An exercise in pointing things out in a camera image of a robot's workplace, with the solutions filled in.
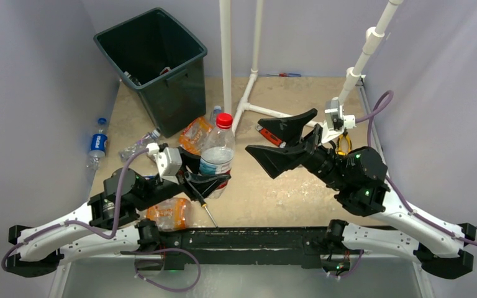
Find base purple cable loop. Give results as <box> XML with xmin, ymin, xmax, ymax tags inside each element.
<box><xmin>134</xmin><ymin>247</ymin><xmax>202</xmax><ymax>293</ymax></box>

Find red gold label bottle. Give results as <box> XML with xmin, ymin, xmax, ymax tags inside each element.
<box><xmin>159</xmin><ymin>66</ymin><xmax>171</xmax><ymax>76</ymax></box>

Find clear bottle white cap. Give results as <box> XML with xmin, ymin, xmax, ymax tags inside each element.
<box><xmin>124</xmin><ymin>71</ymin><xmax>141</xmax><ymax>86</ymax></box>

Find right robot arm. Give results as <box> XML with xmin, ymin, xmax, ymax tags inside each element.
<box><xmin>246</xmin><ymin>109</ymin><xmax>476</xmax><ymax>279</ymax></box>

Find dark green plastic bin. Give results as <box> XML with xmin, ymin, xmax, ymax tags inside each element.
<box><xmin>93</xmin><ymin>7</ymin><xmax>207</xmax><ymax>138</ymax></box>

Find Pepsi bottle by wall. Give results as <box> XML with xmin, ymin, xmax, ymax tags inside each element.
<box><xmin>87</xmin><ymin>117</ymin><xmax>108</xmax><ymax>170</ymax></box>

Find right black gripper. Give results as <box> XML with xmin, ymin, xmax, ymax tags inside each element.
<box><xmin>246</xmin><ymin>109</ymin><xmax>348</xmax><ymax>191</ymax></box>

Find clear small water bottle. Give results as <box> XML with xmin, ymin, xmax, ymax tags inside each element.
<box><xmin>209</xmin><ymin>105</ymin><xmax>222</xmax><ymax>125</ymax></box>

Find yellow black pliers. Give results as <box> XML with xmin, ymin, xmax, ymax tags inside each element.
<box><xmin>336</xmin><ymin>130</ymin><xmax>352</xmax><ymax>156</ymax></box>

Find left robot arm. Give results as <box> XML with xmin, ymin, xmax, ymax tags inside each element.
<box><xmin>1</xmin><ymin>143</ymin><xmax>230</xmax><ymax>278</ymax></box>

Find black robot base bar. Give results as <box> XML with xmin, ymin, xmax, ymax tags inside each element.
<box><xmin>136</xmin><ymin>227</ymin><xmax>359</xmax><ymax>274</ymax></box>

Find orange label bottle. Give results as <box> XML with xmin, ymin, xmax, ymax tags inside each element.
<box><xmin>145</xmin><ymin>197</ymin><xmax>192</xmax><ymax>232</ymax></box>
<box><xmin>178</xmin><ymin>117</ymin><xmax>214</xmax><ymax>155</ymax></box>

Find red handle adjustable wrench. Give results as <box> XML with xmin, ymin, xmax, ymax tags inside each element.
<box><xmin>255</xmin><ymin>125</ymin><xmax>286</xmax><ymax>148</ymax></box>

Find small red blue screwdriver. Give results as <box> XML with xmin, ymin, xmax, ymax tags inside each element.
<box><xmin>266</xmin><ymin>73</ymin><xmax>302</xmax><ymax>78</ymax></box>

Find white PVC pipe frame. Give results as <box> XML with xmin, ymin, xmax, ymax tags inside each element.
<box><xmin>219</xmin><ymin>0</ymin><xmax>405</xmax><ymax>143</ymax></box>

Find yellow black screwdriver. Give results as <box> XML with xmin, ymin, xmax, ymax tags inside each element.
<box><xmin>184</xmin><ymin>175</ymin><xmax>219</xmax><ymax>228</ymax></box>

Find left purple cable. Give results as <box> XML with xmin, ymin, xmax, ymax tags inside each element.
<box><xmin>1</xmin><ymin>148</ymin><xmax>151</xmax><ymax>273</ymax></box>

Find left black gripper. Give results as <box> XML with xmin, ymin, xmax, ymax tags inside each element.
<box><xmin>135</xmin><ymin>147</ymin><xmax>232</xmax><ymax>211</ymax></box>

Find crushed clear bottle left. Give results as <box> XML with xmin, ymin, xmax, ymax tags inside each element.
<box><xmin>119</xmin><ymin>129</ymin><xmax>161</xmax><ymax>163</ymax></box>

